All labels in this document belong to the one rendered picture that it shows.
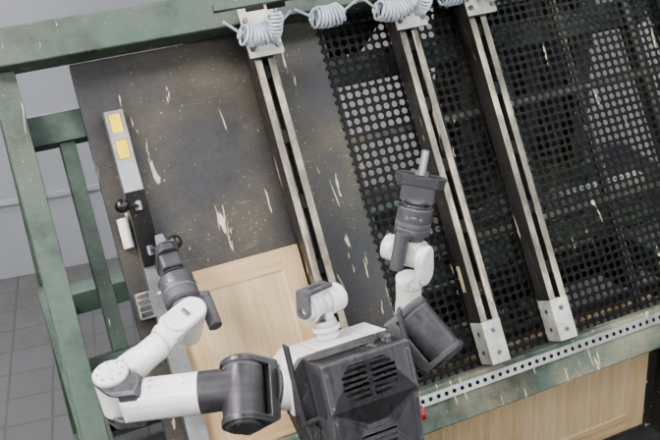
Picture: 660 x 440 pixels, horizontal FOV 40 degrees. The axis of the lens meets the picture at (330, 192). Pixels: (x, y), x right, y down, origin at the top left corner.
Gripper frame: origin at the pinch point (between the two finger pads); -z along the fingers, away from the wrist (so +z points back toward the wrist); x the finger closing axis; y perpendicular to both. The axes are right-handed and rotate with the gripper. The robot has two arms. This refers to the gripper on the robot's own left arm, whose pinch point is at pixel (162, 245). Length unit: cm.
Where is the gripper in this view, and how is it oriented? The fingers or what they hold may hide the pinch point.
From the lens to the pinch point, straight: 229.5
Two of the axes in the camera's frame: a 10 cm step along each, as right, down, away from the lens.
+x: -1.2, 6.4, 7.6
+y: 9.1, -2.3, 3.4
